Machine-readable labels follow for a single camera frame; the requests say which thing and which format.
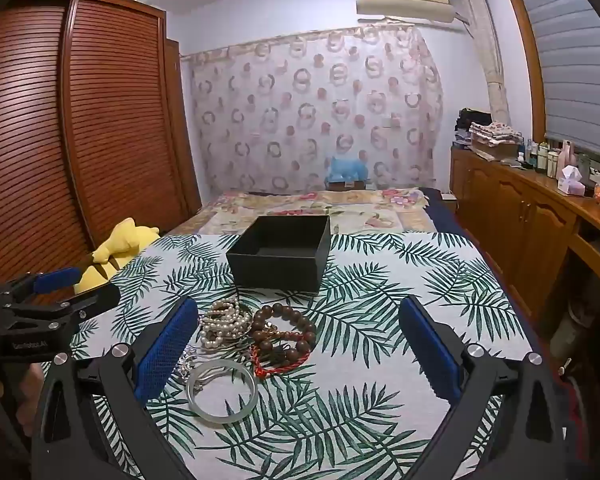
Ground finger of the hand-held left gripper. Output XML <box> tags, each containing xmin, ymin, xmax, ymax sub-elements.
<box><xmin>0</xmin><ymin>267</ymin><xmax>83</xmax><ymax>297</ymax></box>
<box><xmin>0</xmin><ymin>285</ymin><xmax>122</xmax><ymax>332</ymax></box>

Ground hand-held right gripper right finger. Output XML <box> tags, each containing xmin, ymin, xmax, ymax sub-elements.
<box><xmin>397</xmin><ymin>295</ymin><xmax>568</xmax><ymax>480</ymax></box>

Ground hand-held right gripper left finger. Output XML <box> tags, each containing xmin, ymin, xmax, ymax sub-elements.
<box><xmin>30</xmin><ymin>296</ymin><xmax>199</xmax><ymax>480</ymax></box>

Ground silver chain necklace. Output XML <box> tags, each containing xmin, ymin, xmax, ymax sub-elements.
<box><xmin>174</xmin><ymin>345</ymin><xmax>206</xmax><ymax>386</ymax></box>

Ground silver cuff bracelet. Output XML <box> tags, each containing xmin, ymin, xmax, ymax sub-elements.
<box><xmin>186</xmin><ymin>362</ymin><xmax>236</xmax><ymax>395</ymax></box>

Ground translucent pale bangle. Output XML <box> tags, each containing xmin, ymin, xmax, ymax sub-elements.
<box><xmin>187</xmin><ymin>360</ymin><xmax>258</xmax><ymax>426</ymax></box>

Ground white pearl bracelet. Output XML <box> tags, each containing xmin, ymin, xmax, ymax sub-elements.
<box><xmin>198</xmin><ymin>297</ymin><xmax>253</xmax><ymax>350</ymax></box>

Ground red string bracelet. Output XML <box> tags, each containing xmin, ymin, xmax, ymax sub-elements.
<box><xmin>250</xmin><ymin>342</ymin><xmax>312</xmax><ymax>378</ymax></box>

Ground brown wooden bead bracelet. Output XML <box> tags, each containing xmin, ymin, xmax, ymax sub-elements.
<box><xmin>250</xmin><ymin>302</ymin><xmax>317</xmax><ymax>366</ymax></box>

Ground black jewelry box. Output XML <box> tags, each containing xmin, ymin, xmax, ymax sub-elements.
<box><xmin>226</xmin><ymin>215</ymin><xmax>332</xmax><ymax>293</ymax></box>

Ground person's left hand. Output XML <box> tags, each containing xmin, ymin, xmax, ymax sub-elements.
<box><xmin>0</xmin><ymin>362</ymin><xmax>46</xmax><ymax>431</ymax></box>

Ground yellow plush toy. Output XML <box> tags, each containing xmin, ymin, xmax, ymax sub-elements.
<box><xmin>74</xmin><ymin>217</ymin><xmax>161</xmax><ymax>295</ymax></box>

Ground green leaf print tablecloth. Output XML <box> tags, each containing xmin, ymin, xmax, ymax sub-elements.
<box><xmin>67</xmin><ymin>230</ymin><xmax>563</xmax><ymax>480</ymax></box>

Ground dark blue bed sheet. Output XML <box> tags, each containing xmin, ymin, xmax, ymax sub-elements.
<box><xmin>420</xmin><ymin>187</ymin><xmax>481</xmax><ymax>241</ymax></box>

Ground floral bed blanket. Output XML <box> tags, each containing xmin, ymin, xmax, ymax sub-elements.
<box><xmin>195</xmin><ymin>187</ymin><xmax>438</xmax><ymax>236</ymax></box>

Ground long wooden cabinet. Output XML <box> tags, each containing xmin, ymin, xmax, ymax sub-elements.
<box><xmin>450</xmin><ymin>142</ymin><xmax>600</xmax><ymax>326</ymax></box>

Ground brown louvered wooden wardrobe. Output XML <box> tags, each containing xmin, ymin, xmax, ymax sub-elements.
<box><xmin>0</xmin><ymin>0</ymin><xmax>203</xmax><ymax>286</ymax></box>

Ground blue plush toy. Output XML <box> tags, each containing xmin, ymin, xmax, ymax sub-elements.
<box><xmin>326</xmin><ymin>155</ymin><xmax>373</xmax><ymax>183</ymax></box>

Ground pink tissue box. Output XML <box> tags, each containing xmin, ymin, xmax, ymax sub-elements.
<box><xmin>556</xmin><ymin>165</ymin><xmax>587</xmax><ymax>197</ymax></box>

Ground row of cosmetic bottles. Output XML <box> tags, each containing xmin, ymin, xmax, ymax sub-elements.
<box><xmin>517</xmin><ymin>137</ymin><xmax>591</xmax><ymax>181</ymax></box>

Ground stack of floral folded cloths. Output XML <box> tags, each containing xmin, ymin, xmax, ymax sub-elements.
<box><xmin>469</xmin><ymin>121</ymin><xmax>525</xmax><ymax>161</ymax></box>

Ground pile of dark clothes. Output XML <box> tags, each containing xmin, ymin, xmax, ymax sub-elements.
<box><xmin>455</xmin><ymin>107</ymin><xmax>493</xmax><ymax>148</ymax></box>

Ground wrapped air conditioner pipe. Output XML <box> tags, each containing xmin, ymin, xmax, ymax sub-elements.
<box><xmin>455</xmin><ymin>0</ymin><xmax>511</xmax><ymax>121</ymax></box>

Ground grey window blind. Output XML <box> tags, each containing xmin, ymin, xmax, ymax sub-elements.
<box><xmin>507</xmin><ymin>0</ymin><xmax>600</xmax><ymax>163</ymax></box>

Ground ring pattern curtain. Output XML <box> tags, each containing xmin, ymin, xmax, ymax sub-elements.
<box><xmin>182</xmin><ymin>25</ymin><xmax>443</xmax><ymax>196</ymax></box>

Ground wooden window frame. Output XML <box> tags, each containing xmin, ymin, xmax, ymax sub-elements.
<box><xmin>497</xmin><ymin>0</ymin><xmax>551</xmax><ymax>141</ymax></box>

